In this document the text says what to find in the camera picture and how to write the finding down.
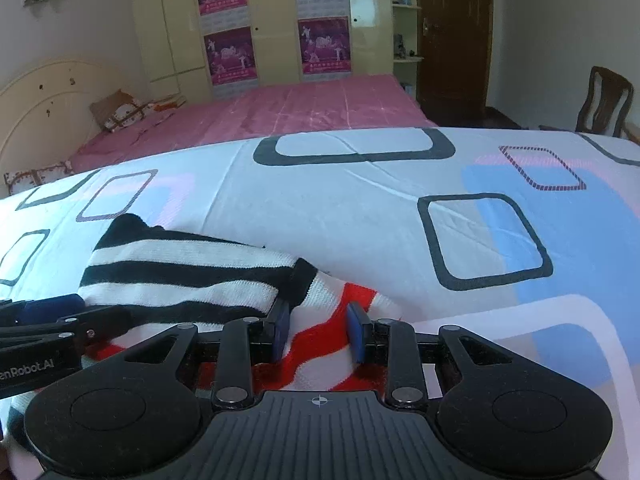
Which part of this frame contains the printed blanket with squares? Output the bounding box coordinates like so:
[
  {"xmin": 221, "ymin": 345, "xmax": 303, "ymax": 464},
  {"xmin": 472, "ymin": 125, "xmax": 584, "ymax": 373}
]
[{"xmin": 0, "ymin": 126, "xmax": 640, "ymax": 480}]

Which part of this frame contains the pink bed sheet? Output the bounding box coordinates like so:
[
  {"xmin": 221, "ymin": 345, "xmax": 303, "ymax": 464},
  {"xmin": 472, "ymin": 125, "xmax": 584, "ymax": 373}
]
[{"xmin": 67, "ymin": 72, "xmax": 441, "ymax": 173}]

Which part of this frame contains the brown wooden door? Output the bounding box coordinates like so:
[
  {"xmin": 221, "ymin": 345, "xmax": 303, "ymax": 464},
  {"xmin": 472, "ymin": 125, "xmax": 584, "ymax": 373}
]
[{"xmin": 415, "ymin": 0, "xmax": 496, "ymax": 116}]

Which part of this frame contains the cream headboard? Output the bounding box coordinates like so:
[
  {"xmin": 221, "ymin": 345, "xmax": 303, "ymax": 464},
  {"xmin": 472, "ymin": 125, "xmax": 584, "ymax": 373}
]
[{"xmin": 0, "ymin": 59, "xmax": 131, "ymax": 196}]

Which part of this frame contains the patterned pillow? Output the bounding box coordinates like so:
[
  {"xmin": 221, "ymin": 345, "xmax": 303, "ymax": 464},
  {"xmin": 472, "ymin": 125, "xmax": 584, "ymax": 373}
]
[
  {"xmin": 90, "ymin": 89, "xmax": 188, "ymax": 133},
  {"xmin": 4, "ymin": 160, "xmax": 76, "ymax": 196}
]

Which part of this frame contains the cream wardrobe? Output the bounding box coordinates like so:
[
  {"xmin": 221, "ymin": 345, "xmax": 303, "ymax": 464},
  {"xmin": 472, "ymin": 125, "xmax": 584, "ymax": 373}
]
[{"xmin": 127, "ymin": 0, "xmax": 396, "ymax": 103}]

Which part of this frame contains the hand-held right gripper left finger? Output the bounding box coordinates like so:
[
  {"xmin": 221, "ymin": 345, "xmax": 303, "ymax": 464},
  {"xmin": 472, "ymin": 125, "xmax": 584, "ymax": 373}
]
[{"xmin": 122, "ymin": 300, "xmax": 292, "ymax": 409}]

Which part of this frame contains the corner wall shelf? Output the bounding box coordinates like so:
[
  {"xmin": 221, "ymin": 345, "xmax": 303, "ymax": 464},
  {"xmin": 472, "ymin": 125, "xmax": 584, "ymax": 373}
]
[{"xmin": 391, "ymin": 0, "xmax": 424, "ymax": 96}]

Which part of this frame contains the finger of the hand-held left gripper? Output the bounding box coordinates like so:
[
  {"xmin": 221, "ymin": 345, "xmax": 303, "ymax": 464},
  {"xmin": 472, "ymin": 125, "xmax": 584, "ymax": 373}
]
[
  {"xmin": 0, "ymin": 294, "xmax": 86, "ymax": 328},
  {"xmin": 0, "ymin": 307, "xmax": 134, "ymax": 350}
]

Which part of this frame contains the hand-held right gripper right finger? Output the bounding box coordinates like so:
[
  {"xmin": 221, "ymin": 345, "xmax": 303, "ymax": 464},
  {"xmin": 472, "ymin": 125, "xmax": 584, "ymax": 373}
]
[{"xmin": 346, "ymin": 301, "xmax": 516, "ymax": 409}]

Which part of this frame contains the wooden chair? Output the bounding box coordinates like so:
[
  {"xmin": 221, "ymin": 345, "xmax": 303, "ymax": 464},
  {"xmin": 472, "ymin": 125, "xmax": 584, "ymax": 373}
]
[{"xmin": 540, "ymin": 66, "xmax": 636, "ymax": 138}]

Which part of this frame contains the striped knit sweater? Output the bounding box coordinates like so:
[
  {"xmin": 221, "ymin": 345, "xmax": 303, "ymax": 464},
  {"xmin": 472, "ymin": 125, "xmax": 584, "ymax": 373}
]
[{"xmin": 0, "ymin": 212, "xmax": 407, "ymax": 461}]

